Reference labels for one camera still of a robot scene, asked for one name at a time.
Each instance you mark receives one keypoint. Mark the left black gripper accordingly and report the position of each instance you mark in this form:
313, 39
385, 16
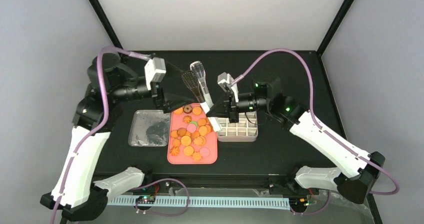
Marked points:
165, 101

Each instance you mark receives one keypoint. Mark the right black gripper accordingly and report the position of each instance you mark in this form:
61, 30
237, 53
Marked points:
227, 109

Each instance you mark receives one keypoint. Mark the metal tongs white handle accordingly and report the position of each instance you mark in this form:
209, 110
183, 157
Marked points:
195, 80

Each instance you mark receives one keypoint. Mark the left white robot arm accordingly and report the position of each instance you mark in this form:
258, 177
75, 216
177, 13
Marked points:
116, 76

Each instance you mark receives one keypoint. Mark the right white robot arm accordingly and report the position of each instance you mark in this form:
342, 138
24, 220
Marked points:
355, 171

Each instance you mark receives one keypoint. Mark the beige compartment box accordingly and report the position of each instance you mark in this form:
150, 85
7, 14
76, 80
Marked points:
245, 130

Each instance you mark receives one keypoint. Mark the pink cookie tray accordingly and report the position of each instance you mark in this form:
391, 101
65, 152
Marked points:
183, 146

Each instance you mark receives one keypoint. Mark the pink round cookie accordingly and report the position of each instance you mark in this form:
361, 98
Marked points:
204, 152

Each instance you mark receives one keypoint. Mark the chocolate ring cookie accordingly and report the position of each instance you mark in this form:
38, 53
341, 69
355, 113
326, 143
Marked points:
187, 109

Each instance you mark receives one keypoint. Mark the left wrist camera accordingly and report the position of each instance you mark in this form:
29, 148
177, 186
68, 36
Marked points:
155, 70

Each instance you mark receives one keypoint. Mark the light blue slotted cable duct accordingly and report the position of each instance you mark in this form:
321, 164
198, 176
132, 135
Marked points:
219, 202

